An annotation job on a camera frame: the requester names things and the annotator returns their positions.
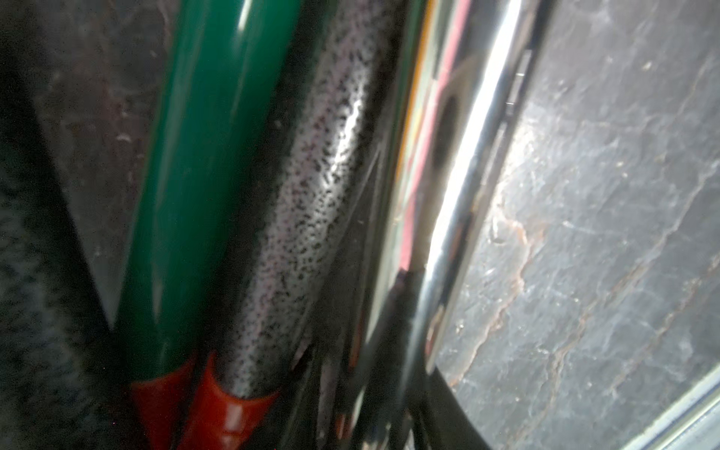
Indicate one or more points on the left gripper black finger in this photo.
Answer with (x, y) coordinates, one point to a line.
(62, 384)

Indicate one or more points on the translucent green storage box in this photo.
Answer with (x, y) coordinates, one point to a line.
(692, 422)

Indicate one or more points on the green handled small hoe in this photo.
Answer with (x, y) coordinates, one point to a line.
(225, 64)

